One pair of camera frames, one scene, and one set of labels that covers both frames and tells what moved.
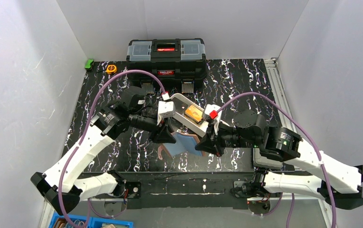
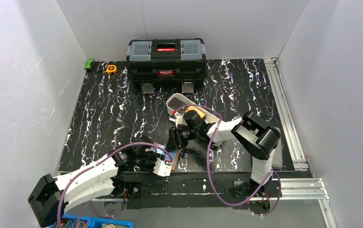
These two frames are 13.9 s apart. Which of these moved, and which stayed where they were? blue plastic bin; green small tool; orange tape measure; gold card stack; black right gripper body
Moved: black right gripper body
Stayed: blue plastic bin; green small tool; orange tape measure; gold card stack
